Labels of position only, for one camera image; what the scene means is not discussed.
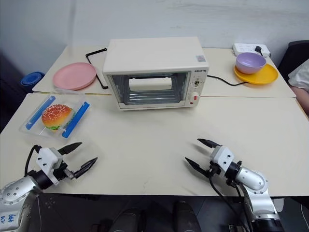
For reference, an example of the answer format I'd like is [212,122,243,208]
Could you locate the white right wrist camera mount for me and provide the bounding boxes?
[209,145,236,179]

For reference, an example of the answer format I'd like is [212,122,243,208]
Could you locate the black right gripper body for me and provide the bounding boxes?
[209,161,222,178]

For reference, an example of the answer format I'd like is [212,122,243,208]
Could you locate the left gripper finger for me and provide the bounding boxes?
[57,142,83,156]
[73,157,98,179]

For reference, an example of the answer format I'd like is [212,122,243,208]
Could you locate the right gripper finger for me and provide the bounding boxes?
[197,138,223,150]
[184,157,211,178]

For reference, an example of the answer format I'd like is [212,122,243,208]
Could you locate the black bent metal rod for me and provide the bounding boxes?
[85,48,109,90]

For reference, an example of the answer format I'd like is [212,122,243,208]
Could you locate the blue container clip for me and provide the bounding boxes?
[61,101,91,139]
[25,96,56,131]

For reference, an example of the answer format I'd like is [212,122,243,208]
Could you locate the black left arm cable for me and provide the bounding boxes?
[24,145,41,177]

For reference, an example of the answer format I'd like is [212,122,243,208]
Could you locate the clear tray with blue handles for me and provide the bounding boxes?
[18,88,91,140]

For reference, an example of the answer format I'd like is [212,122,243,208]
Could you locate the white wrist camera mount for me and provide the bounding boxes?
[36,147,64,186]
[209,145,236,179]

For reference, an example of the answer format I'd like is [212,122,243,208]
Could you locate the purple bowl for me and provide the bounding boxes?
[235,52,267,75]

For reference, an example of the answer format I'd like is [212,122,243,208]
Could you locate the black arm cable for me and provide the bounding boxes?
[208,175,252,232]
[24,145,41,177]

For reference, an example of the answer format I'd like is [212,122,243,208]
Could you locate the toy hamburger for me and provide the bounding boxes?
[41,104,74,132]

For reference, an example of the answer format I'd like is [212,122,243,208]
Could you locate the pink plate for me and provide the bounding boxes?
[53,62,97,91]

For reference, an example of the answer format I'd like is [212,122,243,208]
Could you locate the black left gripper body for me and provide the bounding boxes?
[53,161,75,182]

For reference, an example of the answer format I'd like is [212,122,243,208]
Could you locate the glass oven door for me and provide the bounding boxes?
[107,72,191,106]

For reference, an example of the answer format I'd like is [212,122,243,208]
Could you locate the black chair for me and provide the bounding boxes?
[277,40,309,83]

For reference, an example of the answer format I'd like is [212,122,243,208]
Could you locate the white cloth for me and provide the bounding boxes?
[288,59,309,88]

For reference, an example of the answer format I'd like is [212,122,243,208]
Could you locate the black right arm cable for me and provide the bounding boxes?
[208,175,252,232]

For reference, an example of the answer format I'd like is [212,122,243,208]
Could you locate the yellow plate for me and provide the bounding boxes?
[234,63,279,86]

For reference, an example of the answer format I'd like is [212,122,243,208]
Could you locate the white power strip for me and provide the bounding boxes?
[232,43,271,58]

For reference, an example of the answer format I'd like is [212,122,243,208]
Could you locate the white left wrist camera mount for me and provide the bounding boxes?
[36,147,64,186]

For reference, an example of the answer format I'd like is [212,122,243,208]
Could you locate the pink fabric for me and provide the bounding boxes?
[290,86,309,119]

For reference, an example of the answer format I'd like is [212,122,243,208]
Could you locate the thin black cable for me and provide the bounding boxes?
[207,74,252,87]

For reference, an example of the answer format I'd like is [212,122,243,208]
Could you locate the blue collapsible bowl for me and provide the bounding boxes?
[20,71,46,87]

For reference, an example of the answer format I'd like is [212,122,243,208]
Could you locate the white toaster oven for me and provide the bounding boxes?
[102,36,210,112]

